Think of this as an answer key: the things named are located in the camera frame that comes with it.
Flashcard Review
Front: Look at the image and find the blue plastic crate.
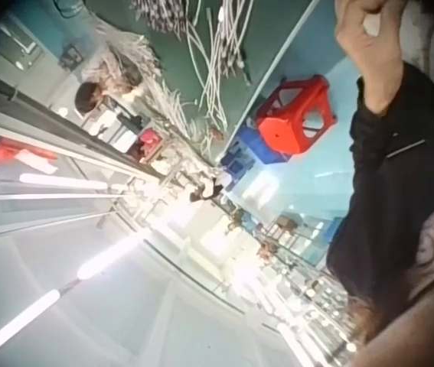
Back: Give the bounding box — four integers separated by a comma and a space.
219, 125, 291, 189

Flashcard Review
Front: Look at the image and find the heap of white cables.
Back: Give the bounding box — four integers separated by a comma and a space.
86, 33, 212, 156

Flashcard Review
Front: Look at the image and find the red plastic stool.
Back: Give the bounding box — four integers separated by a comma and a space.
256, 74, 335, 156

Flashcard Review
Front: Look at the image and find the red sign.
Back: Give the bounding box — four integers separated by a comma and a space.
0, 137, 58, 166

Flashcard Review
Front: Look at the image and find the pile of dark-tipped cables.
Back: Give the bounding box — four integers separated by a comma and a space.
129, 0, 203, 40

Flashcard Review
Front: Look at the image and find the row of work tables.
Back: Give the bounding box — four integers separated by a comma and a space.
222, 208, 359, 345

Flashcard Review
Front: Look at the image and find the person's left hand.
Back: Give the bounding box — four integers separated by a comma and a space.
334, 0, 406, 115

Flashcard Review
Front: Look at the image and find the red plastic crate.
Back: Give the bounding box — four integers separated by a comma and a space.
138, 128, 168, 164

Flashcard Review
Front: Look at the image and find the bundle of white cables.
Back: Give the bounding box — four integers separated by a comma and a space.
184, 0, 256, 129

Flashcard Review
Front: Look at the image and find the white light tube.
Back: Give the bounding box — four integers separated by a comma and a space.
0, 289, 63, 361
18, 173, 107, 191
76, 233, 142, 281

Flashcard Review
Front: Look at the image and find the black overhead rail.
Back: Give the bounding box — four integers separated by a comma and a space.
0, 64, 152, 180

